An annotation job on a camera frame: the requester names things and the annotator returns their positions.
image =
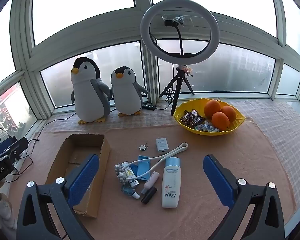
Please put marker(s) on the black gooseneck phone clamp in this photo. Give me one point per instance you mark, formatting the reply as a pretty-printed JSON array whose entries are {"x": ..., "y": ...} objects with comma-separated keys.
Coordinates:
[{"x": 173, "y": 22}]

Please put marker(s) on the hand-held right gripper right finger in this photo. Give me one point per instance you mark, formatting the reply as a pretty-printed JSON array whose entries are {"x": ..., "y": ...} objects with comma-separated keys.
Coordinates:
[{"x": 217, "y": 180}]

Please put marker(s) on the white power strip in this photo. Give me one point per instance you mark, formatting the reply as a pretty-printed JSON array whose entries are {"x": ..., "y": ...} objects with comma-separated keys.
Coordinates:
[{"x": 17, "y": 165}]

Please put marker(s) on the white wall charger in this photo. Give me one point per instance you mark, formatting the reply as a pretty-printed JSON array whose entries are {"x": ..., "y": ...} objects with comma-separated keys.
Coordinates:
[{"x": 162, "y": 145}]

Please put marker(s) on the pink blanket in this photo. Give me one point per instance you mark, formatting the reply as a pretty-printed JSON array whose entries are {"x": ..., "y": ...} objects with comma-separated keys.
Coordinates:
[{"x": 202, "y": 150}]

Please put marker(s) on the orange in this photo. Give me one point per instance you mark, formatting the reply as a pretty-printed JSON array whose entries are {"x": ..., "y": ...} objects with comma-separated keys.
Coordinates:
[
  {"x": 212, "y": 108},
  {"x": 220, "y": 121},
  {"x": 229, "y": 112}
]

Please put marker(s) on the white grey bead clip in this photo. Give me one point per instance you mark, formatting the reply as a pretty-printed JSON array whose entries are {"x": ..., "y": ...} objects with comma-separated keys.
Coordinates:
[{"x": 120, "y": 172}]

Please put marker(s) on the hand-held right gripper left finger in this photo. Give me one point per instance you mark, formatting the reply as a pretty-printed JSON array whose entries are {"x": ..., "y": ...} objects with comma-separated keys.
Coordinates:
[{"x": 83, "y": 177}]

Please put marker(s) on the brown cardboard box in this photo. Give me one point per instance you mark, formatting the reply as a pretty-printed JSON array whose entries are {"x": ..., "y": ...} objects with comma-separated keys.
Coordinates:
[{"x": 57, "y": 160}]

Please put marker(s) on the tiny white bottle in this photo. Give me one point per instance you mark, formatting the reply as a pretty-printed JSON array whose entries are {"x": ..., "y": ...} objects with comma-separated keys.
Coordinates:
[{"x": 136, "y": 195}]

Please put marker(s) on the white blue sunscreen bottle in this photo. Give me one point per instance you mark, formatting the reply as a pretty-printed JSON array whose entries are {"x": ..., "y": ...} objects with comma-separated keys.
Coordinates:
[{"x": 171, "y": 182}]

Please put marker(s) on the pile of brown candy wrappers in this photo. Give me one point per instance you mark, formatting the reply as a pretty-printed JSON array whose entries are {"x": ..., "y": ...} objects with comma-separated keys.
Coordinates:
[{"x": 191, "y": 117}]

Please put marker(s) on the white checkered cloth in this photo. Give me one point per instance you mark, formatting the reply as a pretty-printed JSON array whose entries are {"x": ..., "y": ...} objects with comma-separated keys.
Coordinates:
[{"x": 277, "y": 120}]

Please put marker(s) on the white tube grey cap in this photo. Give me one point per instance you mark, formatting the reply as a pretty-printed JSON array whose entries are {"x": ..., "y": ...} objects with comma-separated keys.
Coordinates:
[{"x": 151, "y": 179}]

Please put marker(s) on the pile of blue white candies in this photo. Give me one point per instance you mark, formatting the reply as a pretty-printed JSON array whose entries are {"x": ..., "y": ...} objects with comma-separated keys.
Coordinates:
[{"x": 207, "y": 127}]

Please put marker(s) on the small penguin plush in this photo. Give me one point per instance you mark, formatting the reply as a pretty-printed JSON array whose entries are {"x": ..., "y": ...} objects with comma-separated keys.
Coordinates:
[{"x": 127, "y": 95}]

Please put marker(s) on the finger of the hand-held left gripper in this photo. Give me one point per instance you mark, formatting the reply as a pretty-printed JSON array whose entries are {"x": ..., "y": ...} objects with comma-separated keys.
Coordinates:
[
  {"x": 18, "y": 146},
  {"x": 0, "y": 146}
]

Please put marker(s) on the black tripod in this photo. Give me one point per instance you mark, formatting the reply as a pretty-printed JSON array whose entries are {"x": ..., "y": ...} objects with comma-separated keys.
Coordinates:
[{"x": 178, "y": 90}]

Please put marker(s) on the yellow plastic bowl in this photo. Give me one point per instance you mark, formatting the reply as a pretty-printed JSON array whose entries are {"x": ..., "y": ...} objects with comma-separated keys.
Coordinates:
[{"x": 233, "y": 127}]

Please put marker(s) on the clear blue plastic container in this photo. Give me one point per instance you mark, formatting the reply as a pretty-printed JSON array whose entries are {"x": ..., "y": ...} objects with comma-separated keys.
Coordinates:
[{"x": 127, "y": 190}]

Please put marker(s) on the blue plastic phone stand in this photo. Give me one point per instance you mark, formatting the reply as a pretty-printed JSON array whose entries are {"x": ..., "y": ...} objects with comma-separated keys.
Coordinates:
[{"x": 143, "y": 166}]

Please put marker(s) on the black cosmetic tube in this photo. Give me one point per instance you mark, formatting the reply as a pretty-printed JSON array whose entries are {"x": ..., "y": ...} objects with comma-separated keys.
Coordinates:
[{"x": 148, "y": 195}]

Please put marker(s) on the white flexible neck loop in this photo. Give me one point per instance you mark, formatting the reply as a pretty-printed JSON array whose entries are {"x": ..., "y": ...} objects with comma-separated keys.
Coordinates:
[{"x": 172, "y": 151}]

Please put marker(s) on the large penguin plush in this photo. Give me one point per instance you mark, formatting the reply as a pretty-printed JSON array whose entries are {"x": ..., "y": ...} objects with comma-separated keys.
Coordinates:
[{"x": 90, "y": 97}]

